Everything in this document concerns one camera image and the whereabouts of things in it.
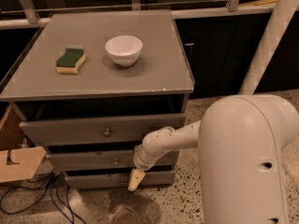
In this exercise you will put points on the floor drain cover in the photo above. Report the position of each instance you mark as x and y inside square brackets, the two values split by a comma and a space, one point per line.
[124, 216]

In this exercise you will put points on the metal railing frame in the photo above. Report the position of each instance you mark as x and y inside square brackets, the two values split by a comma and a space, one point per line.
[17, 14]

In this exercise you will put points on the grey drawer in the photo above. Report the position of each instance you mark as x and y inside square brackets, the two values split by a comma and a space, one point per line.
[79, 161]
[98, 130]
[118, 180]

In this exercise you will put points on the grey top drawer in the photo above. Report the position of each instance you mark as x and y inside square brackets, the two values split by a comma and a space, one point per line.
[98, 130]

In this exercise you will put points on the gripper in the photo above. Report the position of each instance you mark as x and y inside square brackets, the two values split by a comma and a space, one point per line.
[140, 162]

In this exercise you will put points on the wooden board cutout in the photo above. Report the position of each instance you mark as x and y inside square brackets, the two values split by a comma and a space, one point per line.
[16, 163]

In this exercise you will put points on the grey drawer cabinet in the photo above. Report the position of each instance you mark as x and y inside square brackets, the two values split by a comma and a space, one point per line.
[159, 82]

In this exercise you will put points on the white ceramic bowl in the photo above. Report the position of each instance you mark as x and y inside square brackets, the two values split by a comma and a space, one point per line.
[124, 50]

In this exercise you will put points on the white slanted post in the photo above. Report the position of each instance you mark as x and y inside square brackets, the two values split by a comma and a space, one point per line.
[276, 27]

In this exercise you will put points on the green yellow sponge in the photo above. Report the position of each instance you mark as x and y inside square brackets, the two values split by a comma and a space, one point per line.
[70, 61]

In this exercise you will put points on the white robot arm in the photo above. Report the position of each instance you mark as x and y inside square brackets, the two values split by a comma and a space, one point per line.
[239, 140]

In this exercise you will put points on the grey bottom drawer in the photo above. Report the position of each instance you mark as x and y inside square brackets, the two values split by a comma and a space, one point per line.
[118, 180]

